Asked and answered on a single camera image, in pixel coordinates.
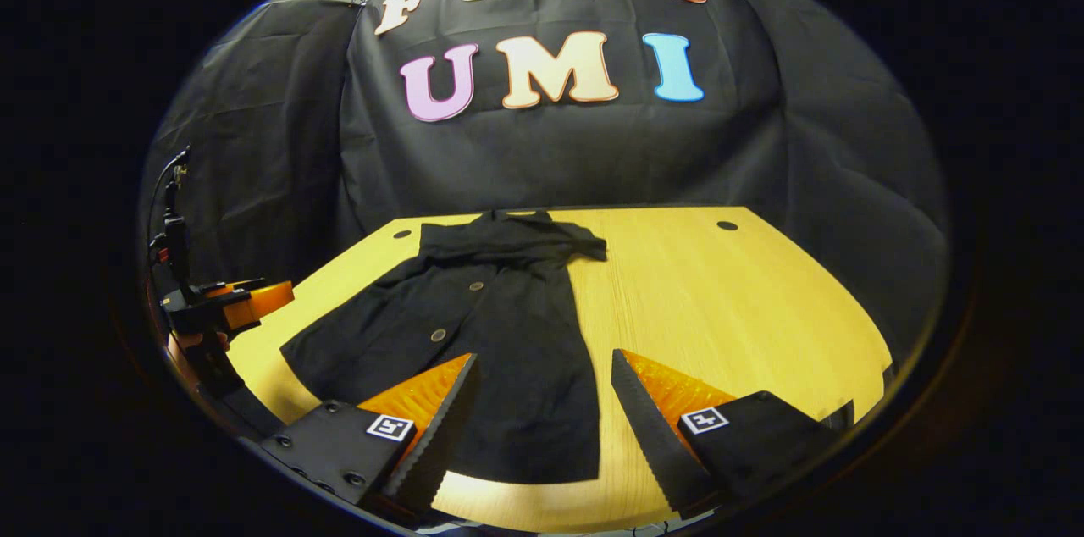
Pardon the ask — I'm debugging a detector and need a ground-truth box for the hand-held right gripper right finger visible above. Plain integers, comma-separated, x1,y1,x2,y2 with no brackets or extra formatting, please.
610,348,839,519

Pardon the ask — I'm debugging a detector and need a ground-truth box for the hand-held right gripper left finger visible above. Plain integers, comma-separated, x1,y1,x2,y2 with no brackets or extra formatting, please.
258,353,481,521

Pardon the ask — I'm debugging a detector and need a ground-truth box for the black buttoned garment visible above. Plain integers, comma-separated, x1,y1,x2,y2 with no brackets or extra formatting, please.
279,209,609,485

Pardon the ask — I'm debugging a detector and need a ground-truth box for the black backdrop cloth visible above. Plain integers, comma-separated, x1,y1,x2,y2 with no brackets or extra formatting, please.
140,0,949,368

